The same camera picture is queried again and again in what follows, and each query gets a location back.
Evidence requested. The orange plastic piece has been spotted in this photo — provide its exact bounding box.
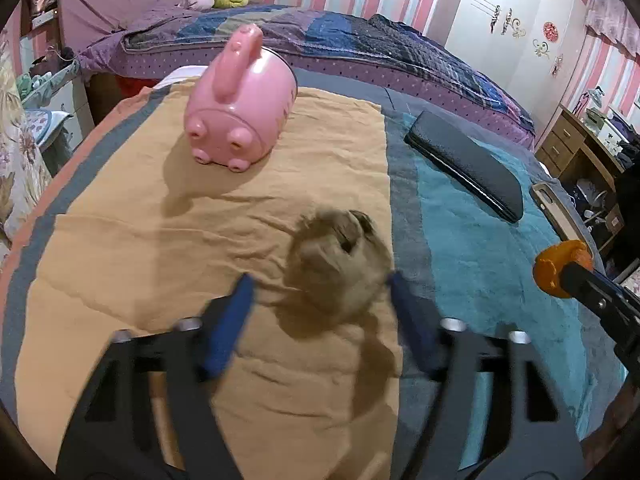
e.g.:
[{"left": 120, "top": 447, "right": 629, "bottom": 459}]
[{"left": 532, "top": 240, "right": 592, "bottom": 301}]

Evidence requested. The purple bed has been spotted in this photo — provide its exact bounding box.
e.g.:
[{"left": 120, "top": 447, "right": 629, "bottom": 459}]
[{"left": 55, "top": 0, "right": 538, "bottom": 151}]

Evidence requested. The white bedside cabinet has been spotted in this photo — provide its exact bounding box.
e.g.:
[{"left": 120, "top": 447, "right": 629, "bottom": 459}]
[{"left": 22, "top": 57, "right": 96, "bottom": 161}]

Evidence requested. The white wardrobe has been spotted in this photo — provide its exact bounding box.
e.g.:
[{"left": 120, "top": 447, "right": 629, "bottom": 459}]
[{"left": 445, "top": 0, "right": 588, "bottom": 111}]

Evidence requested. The pink curtain valance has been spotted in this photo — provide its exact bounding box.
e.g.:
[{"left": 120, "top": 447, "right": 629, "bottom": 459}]
[{"left": 585, "top": 0, "right": 640, "bottom": 61}]

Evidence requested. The floral patterned cloth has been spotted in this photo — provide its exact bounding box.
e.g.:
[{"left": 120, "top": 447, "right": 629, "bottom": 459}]
[{"left": 0, "top": 35, "right": 53, "bottom": 261}]

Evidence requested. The black phone case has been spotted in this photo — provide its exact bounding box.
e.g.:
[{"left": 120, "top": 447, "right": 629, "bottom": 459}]
[{"left": 404, "top": 111, "right": 524, "bottom": 223}]

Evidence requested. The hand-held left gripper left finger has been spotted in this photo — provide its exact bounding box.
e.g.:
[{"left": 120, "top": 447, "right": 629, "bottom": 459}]
[{"left": 56, "top": 274, "right": 256, "bottom": 480}]

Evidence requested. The striped purple blue quilt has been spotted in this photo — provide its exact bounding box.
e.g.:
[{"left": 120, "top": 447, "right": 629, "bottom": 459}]
[{"left": 122, "top": 2, "right": 536, "bottom": 136}]

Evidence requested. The pink piggy bank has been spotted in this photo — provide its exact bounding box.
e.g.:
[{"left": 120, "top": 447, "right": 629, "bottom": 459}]
[{"left": 185, "top": 24, "right": 299, "bottom": 171}]

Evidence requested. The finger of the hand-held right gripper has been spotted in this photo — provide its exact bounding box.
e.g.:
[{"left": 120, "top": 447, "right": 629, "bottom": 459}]
[
  {"left": 562, "top": 275, "right": 640, "bottom": 363},
  {"left": 567, "top": 257, "right": 640, "bottom": 311}
]

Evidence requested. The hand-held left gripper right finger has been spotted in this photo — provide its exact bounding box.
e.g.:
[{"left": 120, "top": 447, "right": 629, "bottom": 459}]
[{"left": 389, "top": 270, "right": 586, "bottom": 480}]

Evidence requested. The beige phone case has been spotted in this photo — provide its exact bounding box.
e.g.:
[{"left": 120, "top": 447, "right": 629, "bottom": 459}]
[{"left": 530, "top": 181, "right": 593, "bottom": 256}]

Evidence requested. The wooden desk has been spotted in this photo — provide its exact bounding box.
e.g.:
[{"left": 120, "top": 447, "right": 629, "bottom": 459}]
[{"left": 535, "top": 105, "right": 628, "bottom": 186}]

